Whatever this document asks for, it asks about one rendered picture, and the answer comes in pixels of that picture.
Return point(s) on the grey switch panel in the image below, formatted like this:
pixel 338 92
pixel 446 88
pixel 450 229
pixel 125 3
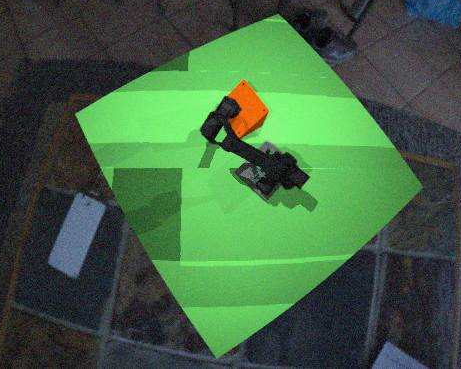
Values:
pixel 251 173

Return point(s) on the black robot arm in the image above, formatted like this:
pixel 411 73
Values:
pixel 277 167

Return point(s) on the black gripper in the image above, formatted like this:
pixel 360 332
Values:
pixel 264 184

